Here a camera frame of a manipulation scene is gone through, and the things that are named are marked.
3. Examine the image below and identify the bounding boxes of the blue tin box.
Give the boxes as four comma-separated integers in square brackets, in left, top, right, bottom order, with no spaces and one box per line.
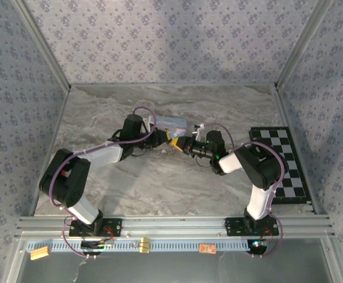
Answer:
[155,116,189,138]

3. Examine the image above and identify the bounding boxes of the black white checkerboard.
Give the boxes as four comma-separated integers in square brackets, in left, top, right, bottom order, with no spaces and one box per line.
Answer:
[248,126,311,206]

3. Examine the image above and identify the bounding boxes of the orange printed wooden block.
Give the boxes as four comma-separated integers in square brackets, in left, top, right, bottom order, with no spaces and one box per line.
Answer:
[199,243,217,254]

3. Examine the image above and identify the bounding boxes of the yellow wooden block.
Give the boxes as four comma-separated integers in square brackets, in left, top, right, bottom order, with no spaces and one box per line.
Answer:
[138,237,151,254]

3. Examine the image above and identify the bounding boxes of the grey metal panel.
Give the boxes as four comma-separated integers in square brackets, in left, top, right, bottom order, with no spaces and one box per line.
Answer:
[6,232,342,283]

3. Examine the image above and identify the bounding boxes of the light wooden block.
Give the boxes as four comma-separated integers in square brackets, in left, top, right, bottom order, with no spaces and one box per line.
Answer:
[29,246,50,261]

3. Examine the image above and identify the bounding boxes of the aluminium mounting rail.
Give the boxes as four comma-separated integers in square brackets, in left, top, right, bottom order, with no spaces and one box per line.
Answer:
[15,215,336,239]

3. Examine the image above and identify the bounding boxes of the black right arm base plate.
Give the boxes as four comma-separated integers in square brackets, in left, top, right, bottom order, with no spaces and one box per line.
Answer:
[225,216,280,236]

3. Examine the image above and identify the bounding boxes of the blue-grey slotted cable duct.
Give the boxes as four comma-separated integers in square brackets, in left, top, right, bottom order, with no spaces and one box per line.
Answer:
[26,238,259,253]

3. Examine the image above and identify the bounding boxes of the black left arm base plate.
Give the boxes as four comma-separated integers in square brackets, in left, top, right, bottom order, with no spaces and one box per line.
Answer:
[68,217,123,238]

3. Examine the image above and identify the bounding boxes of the aluminium corner post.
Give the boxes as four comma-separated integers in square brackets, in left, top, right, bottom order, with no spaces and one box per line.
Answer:
[11,0,72,91]
[273,0,335,91]

